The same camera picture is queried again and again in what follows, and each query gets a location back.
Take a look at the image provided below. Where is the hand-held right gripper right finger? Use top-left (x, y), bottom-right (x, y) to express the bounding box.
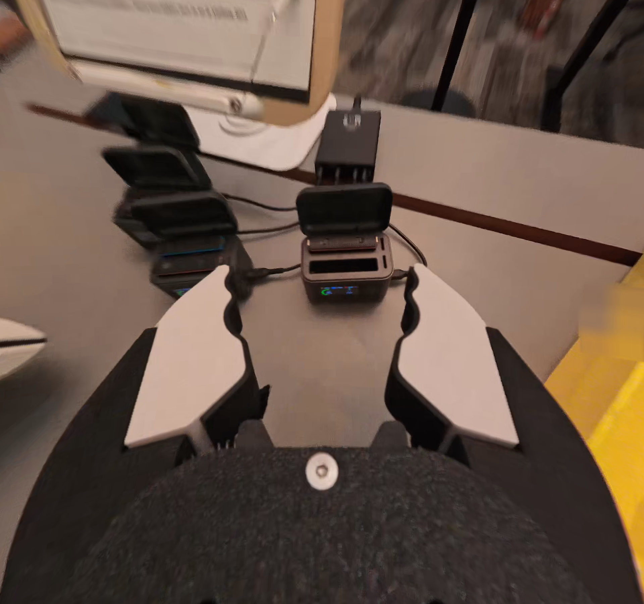
top-left (384, 262), bottom-right (520, 454)

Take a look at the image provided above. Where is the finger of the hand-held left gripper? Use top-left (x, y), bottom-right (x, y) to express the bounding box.
top-left (0, 318), bottom-right (48, 344)
top-left (0, 343), bottom-right (46, 379)

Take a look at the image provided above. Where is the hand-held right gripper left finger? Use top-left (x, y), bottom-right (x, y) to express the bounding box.
top-left (123, 263), bottom-right (270, 454)

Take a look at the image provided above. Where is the black battery charging case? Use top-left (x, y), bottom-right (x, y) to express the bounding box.
top-left (101, 145), bottom-right (213, 249)
top-left (295, 182), bottom-right (394, 306)
top-left (128, 190), bottom-right (255, 300)
top-left (86, 93), bottom-right (202, 149)

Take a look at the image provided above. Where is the black battery orange trim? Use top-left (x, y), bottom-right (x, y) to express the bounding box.
top-left (308, 237), bottom-right (378, 254)
top-left (155, 257), bottom-right (227, 277)

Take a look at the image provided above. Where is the yellow plastic bin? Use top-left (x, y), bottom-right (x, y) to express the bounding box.
top-left (543, 254), bottom-right (644, 577)

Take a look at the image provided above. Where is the black battery blue trim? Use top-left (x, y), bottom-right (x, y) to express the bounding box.
top-left (158, 242), bottom-right (226, 259)

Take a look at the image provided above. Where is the white sign stand base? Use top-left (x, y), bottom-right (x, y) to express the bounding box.
top-left (189, 92), bottom-right (338, 172)

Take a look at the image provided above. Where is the black multiport power adapter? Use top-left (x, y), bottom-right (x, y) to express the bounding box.
top-left (314, 109), bottom-right (382, 185)

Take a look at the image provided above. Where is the wood-framed monitor on stand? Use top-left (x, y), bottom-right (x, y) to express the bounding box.
top-left (2, 0), bottom-right (349, 127)

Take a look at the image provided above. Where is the black metal frame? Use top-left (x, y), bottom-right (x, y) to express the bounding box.
top-left (541, 0), bottom-right (644, 134)

